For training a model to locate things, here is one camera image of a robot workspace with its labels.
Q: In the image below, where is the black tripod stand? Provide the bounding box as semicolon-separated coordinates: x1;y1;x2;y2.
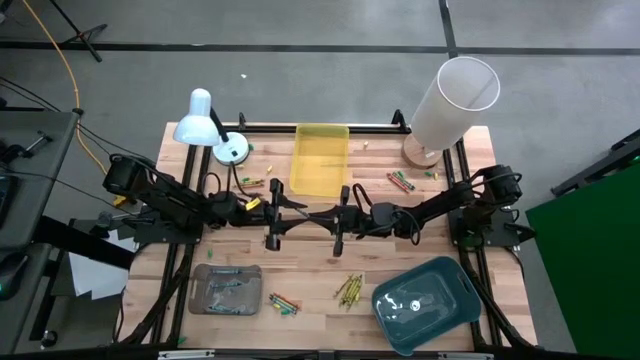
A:
48;0;109;64

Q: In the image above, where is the black desk leg beam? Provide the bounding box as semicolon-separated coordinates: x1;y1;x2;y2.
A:
34;214;136;271

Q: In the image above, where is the white gooseneck desk lamp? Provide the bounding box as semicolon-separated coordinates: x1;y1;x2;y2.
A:
172;88;251;167

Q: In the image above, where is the black frame bar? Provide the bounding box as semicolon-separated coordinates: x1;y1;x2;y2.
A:
0;344;640;360

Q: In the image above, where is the white paper sheet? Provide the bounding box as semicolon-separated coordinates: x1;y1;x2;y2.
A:
67;227;136;301

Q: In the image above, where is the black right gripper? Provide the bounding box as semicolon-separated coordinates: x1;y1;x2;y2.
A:
305;185;376;258

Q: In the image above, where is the long black frame rail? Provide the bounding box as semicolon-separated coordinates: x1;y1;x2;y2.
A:
219;122;412;135

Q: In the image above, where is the grey translucent bin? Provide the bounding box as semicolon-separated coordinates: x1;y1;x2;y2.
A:
187;263;264;316

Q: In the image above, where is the teal plastic bin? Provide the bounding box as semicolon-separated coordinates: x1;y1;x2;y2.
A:
370;255;484;357

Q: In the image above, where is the green mat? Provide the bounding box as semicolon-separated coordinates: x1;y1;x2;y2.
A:
527;158;640;360

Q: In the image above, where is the grey side desk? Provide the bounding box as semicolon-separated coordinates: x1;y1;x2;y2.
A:
0;110;80;251

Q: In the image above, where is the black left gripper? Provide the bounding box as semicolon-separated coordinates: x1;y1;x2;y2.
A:
234;178;315;252

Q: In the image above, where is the black clamp tool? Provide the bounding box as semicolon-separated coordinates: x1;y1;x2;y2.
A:
0;130;54;164

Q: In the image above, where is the yellow floor cable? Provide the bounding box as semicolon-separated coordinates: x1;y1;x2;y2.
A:
22;0;127;208

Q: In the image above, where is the table lamp white cylinder shade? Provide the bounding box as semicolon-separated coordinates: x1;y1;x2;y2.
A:
400;55;501;170

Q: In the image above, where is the yellow translucent bin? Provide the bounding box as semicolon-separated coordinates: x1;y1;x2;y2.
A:
288;123;350;199

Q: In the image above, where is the black computer mouse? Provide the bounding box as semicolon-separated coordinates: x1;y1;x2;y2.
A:
0;252;29;301

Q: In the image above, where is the silver frame bracket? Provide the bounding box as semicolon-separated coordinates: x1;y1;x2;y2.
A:
157;349;216;360
437;351;495;360

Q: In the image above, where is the black angled stand beam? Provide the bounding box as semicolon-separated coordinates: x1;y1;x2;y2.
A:
549;128;640;199

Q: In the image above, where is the black desk device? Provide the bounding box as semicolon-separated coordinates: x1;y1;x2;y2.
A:
0;174;19;226

